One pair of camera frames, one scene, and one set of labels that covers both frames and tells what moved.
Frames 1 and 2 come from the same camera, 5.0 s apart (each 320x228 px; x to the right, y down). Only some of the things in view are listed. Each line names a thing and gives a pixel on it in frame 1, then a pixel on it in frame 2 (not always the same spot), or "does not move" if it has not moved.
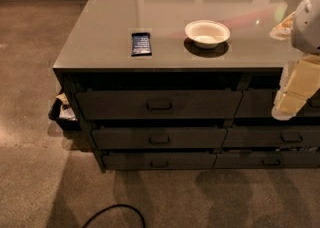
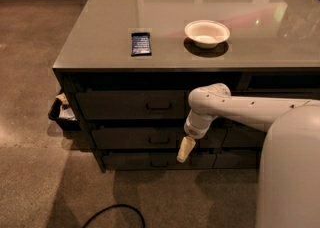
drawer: [156, 104] does not move
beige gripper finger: [290, 99] to [186, 148]
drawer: [160, 138] does not move
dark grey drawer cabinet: [171, 71] does not move
